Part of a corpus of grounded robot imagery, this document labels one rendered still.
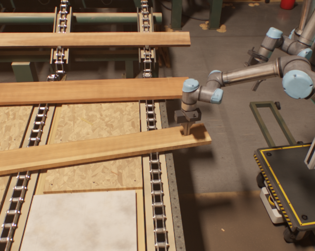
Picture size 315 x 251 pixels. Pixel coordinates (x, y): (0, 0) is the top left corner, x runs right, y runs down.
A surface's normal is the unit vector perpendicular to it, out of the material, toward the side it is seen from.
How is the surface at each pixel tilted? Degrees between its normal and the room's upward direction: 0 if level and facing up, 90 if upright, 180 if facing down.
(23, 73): 90
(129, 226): 0
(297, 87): 88
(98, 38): 22
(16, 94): 0
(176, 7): 90
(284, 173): 0
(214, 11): 90
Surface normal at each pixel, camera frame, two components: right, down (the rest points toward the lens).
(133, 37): 0.07, -0.44
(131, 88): 0.04, -0.74
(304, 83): -0.39, 0.61
